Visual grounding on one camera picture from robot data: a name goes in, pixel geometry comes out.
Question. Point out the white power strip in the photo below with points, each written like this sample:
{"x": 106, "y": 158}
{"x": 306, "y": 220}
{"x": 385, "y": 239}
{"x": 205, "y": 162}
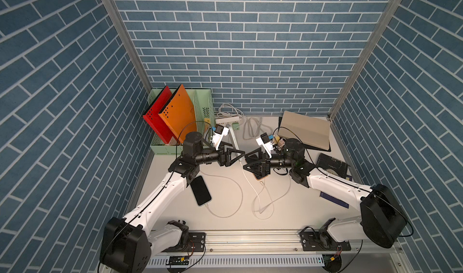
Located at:
{"x": 225, "y": 120}

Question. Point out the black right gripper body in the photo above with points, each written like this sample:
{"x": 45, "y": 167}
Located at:
{"x": 267, "y": 163}

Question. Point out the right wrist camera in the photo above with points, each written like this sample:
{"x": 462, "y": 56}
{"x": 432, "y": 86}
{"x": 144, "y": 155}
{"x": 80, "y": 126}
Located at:
{"x": 266, "y": 142}

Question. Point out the orange file folder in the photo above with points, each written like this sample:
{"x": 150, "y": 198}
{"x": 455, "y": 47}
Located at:
{"x": 179, "y": 114}

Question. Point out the dark blue booklet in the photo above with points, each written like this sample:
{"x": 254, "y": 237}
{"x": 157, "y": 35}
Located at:
{"x": 334, "y": 199}

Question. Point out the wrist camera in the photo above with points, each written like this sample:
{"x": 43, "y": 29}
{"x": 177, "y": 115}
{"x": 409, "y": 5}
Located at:
{"x": 266, "y": 142}
{"x": 219, "y": 131}

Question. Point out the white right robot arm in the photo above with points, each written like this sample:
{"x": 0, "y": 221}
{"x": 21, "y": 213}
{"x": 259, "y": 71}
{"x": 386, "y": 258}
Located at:
{"x": 381, "y": 218}

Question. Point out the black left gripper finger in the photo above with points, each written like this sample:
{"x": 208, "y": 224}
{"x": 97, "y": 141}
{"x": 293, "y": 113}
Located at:
{"x": 226, "y": 147}
{"x": 233, "y": 157}

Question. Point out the green mesh file organizer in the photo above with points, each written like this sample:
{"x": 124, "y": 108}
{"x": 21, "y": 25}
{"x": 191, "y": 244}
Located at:
{"x": 204, "y": 112}

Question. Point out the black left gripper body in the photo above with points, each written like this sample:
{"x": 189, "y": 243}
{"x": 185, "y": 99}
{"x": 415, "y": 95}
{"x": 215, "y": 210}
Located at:
{"x": 221, "y": 160}

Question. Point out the black book gold emblem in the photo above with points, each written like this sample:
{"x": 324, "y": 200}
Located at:
{"x": 334, "y": 166}

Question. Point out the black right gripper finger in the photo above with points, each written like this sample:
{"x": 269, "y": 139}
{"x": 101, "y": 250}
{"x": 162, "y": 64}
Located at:
{"x": 255, "y": 154}
{"x": 253, "y": 168}

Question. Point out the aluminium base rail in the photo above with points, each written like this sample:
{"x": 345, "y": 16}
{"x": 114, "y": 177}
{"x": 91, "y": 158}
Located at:
{"x": 272, "y": 249}

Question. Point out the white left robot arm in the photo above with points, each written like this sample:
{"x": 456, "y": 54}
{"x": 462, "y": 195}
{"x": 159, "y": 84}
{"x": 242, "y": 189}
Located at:
{"x": 125, "y": 245}

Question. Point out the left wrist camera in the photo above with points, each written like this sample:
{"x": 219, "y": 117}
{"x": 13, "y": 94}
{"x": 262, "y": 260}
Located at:
{"x": 219, "y": 131}

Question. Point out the red file folder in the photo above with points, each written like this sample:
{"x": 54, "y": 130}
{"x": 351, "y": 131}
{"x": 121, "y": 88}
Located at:
{"x": 152, "y": 118}

